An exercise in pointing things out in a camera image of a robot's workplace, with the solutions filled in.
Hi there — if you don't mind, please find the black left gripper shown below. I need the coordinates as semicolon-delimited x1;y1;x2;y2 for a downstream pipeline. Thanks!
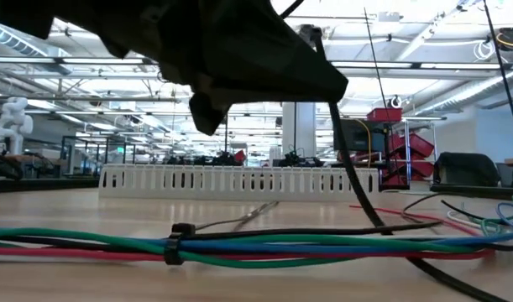
0;0;165;64

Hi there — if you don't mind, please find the white slotted cable duct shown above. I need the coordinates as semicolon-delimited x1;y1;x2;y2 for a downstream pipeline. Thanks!
98;164;380;203

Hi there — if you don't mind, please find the white building column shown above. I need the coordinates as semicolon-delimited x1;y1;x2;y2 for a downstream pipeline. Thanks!
282;102;317;169

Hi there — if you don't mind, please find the black monitor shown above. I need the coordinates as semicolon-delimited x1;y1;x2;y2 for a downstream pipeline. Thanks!
332;117;387;153

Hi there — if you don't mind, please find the red box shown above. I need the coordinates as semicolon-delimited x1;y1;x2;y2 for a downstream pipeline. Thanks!
367;107;403;122

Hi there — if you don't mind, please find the metal shelf rack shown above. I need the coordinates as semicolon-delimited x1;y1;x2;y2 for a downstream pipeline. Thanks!
400;116;447;185

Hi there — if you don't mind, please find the dark background table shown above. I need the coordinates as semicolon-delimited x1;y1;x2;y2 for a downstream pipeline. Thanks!
0;178;100;194
430;184;513;198

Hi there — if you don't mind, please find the red storage bin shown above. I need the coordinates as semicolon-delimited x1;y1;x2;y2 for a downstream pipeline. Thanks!
389;133;436;159
381;159;436;186

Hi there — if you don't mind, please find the black bag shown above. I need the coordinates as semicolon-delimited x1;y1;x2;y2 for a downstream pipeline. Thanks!
432;151;501;188

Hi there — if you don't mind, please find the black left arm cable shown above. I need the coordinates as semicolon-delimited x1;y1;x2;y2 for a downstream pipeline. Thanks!
279;0;306;20

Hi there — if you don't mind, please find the black metal rig frame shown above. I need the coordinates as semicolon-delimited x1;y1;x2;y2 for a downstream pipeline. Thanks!
224;102;298;167

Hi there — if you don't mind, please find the thin black hanging cable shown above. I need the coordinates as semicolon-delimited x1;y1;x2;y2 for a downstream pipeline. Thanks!
364;7;398;177
482;0;513;159

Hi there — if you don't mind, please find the yellow hanging cable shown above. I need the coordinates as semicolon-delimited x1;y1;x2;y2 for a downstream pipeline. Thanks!
355;118;373;169

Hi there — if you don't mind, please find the black metal workstation frame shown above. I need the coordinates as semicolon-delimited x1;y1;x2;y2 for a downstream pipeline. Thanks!
60;134;138;176

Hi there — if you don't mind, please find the black ceiling cable reel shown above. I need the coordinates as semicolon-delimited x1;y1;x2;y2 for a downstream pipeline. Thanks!
497;27;513;52

